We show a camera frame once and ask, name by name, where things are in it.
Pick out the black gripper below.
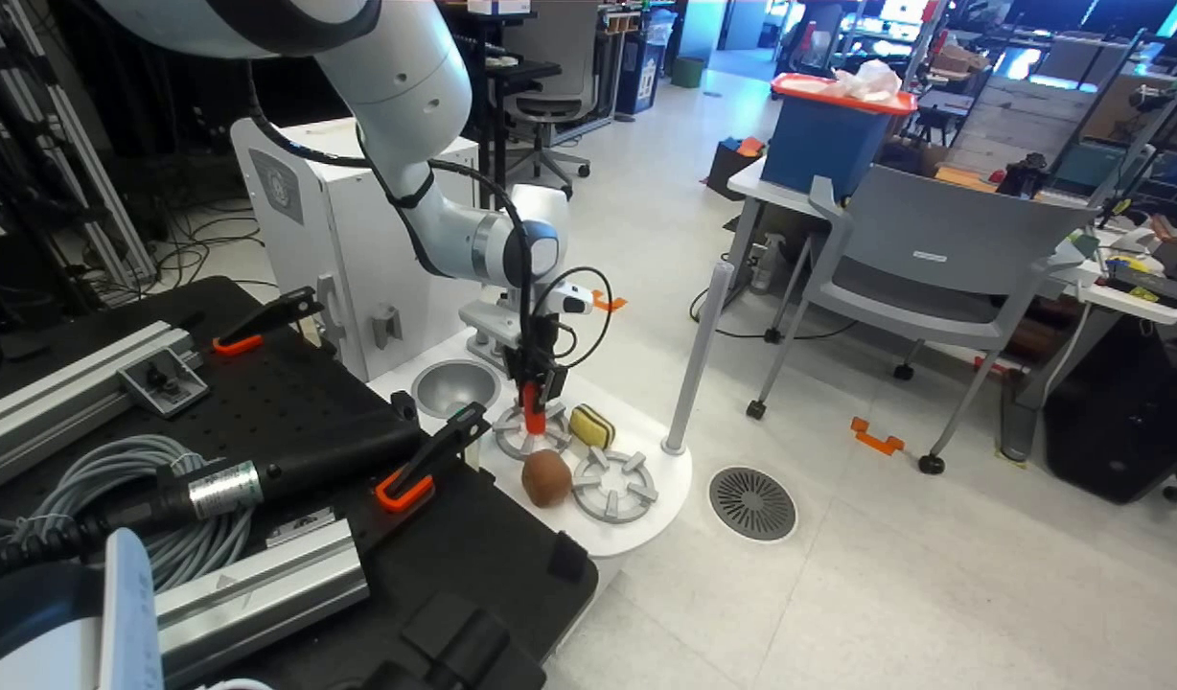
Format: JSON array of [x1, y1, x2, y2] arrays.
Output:
[[505, 307, 571, 419]]

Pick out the gray toy stove burner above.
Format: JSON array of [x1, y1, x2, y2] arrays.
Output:
[[487, 405, 580, 467], [569, 448, 667, 524]]

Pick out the yellow toy sponge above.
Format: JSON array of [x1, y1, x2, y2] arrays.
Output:
[[569, 404, 620, 456]]

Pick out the silver toy sink bowl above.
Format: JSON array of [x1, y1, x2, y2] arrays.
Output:
[[406, 356, 505, 427]]

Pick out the gray toy faucet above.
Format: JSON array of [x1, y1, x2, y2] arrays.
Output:
[[457, 298, 520, 370]]

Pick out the brown round toy fruit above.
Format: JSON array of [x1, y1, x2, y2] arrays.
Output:
[[518, 448, 574, 511]]

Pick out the gray kitchen pole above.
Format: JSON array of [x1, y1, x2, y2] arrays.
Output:
[[661, 255, 745, 463]]

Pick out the round floor drain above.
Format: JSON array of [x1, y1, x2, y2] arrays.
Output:
[[705, 463, 801, 543]]

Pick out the white toy kitchen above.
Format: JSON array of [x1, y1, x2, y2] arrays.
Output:
[[225, 114, 699, 564]]

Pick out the black office chair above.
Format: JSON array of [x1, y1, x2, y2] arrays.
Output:
[[492, 0, 604, 202]]

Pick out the black box orange contents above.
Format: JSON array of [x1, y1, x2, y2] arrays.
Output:
[[703, 132, 772, 202]]

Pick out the aluminum extrusion bar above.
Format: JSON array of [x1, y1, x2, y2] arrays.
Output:
[[149, 508, 374, 690], [0, 315, 216, 508]]

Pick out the blue storage bin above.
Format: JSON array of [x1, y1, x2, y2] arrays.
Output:
[[757, 95, 897, 202]]

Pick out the orange bin lid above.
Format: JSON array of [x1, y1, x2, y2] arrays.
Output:
[[765, 68, 925, 122]]

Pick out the gray office chair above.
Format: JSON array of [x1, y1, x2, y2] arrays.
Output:
[[740, 160, 1103, 478]]

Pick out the clear plastic bag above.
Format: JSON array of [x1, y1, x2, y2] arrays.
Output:
[[836, 58, 909, 104]]

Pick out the light blue flat object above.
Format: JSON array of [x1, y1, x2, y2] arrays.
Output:
[[93, 524, 170, 690]]

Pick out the black bin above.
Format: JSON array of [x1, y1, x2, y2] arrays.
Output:
[[1039, 315, 1177, 508]]

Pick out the white desk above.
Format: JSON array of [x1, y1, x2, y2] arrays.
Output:
[[723, 156, 1177, 467]]

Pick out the black clamp orange handle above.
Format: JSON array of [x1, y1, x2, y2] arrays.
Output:
[[367, 398, 495, 523], [207, 284, 330, 363]]

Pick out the black hose metal fitting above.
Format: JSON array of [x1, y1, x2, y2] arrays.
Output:
[[0, 427, 426, 596]]

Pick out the gray cable bundle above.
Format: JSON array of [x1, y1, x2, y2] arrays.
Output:
[[9, 428, 250, 596]]

